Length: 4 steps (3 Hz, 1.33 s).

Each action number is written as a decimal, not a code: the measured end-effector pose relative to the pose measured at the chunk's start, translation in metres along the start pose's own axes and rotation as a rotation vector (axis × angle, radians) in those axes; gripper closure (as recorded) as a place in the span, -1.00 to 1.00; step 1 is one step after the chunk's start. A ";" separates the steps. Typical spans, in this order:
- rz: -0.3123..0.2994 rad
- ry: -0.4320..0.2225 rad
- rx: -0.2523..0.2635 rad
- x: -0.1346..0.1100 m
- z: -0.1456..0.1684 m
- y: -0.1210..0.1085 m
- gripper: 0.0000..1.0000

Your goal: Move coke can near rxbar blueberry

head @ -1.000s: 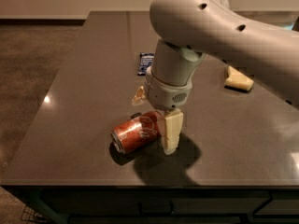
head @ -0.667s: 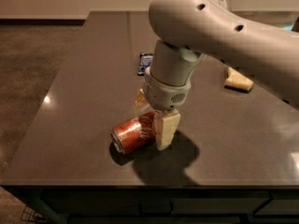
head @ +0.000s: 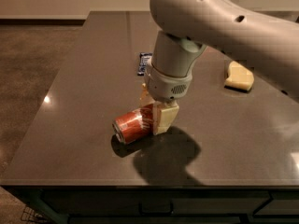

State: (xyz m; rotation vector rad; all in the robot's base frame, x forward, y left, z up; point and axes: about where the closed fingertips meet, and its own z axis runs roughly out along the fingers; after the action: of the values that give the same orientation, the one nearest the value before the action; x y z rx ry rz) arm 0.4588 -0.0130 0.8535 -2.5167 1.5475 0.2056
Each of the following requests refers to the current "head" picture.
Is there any dark cabinet drawer front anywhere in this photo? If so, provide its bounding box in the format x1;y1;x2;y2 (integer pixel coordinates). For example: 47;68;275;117
42;189;269;217

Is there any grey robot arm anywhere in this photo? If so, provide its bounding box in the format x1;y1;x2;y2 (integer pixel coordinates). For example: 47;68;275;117
145;0;299;134

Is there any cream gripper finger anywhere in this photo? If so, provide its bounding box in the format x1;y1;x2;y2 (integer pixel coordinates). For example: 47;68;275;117
152;101;179;135
139;83;153;107

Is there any blue rxbar blueberry bar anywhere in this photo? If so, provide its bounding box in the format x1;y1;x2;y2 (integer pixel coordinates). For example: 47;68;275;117
137;52;152;76

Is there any red coke can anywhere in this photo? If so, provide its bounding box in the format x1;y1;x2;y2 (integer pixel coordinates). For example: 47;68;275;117
112;105;153;145

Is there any yellow sponge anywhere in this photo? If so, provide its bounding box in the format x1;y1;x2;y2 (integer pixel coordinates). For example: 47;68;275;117
224;61;254;91

